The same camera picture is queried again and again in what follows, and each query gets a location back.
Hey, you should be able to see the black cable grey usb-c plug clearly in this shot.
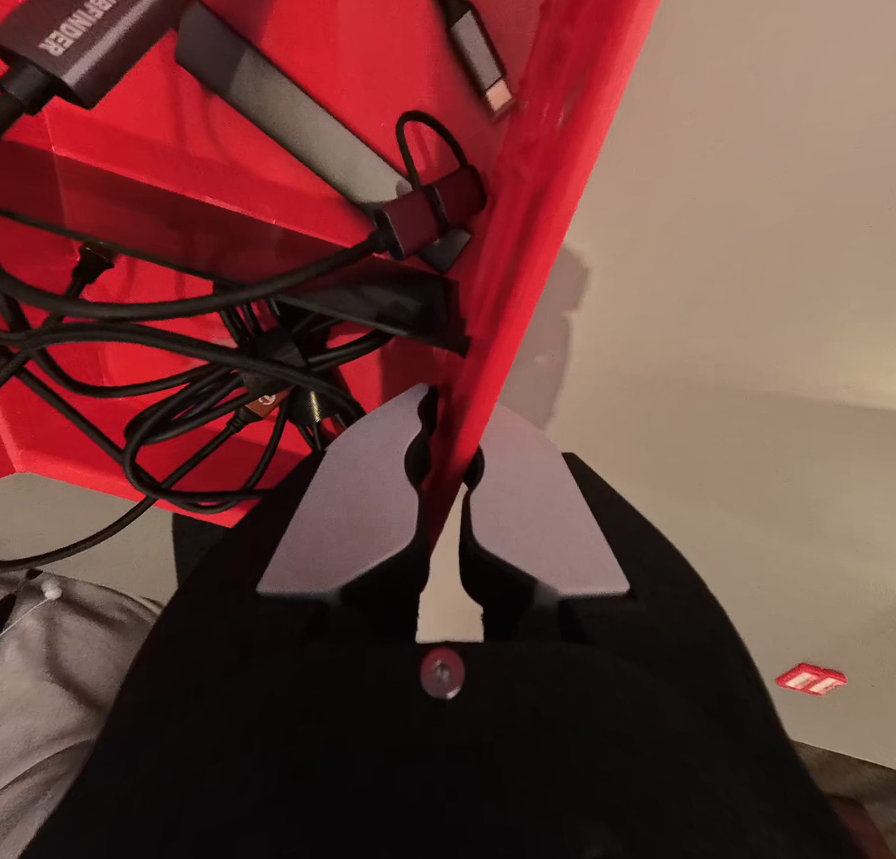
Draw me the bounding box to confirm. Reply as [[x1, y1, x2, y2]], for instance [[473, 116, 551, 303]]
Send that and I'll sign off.
[[422, 0, 517, 119]]

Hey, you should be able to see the slim grey usb hub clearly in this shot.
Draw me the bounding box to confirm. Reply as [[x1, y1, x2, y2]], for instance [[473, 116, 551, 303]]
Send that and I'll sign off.
[[174, 1, 421, 209]]

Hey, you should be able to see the bundle of black cables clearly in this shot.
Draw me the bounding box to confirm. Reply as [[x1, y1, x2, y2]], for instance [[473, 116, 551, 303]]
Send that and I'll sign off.
[[0, 208, 393, 573]]

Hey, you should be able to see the black cable with tethered adapter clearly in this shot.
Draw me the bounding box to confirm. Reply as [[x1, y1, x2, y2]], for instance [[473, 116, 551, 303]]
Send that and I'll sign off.
[[0, 109, 489, 321]]

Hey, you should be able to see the dark grey printed usb hub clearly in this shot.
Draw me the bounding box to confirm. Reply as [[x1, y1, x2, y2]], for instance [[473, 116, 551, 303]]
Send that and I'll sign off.
[[0, 0, 211, 135]]

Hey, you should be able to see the red plastic tray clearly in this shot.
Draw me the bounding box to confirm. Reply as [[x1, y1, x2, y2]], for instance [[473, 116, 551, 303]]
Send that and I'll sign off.
[[0, 0, 676, 559]]

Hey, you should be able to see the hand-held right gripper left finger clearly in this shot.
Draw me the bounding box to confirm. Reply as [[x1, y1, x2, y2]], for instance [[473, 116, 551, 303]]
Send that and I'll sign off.
[[256, 382, 442, 642]]

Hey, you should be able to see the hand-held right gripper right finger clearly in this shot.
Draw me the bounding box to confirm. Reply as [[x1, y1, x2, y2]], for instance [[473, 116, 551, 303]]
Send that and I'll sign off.
[[458, 403, 631, 642]]

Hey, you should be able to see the person's grey shirt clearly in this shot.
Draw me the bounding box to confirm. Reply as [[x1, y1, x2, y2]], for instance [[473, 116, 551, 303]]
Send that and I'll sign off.
[[0, 568, 176, 859]]

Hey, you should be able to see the small red white tag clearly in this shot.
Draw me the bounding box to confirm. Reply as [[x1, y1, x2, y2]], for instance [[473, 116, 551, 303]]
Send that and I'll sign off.
[[776, 663, 847, 697]]

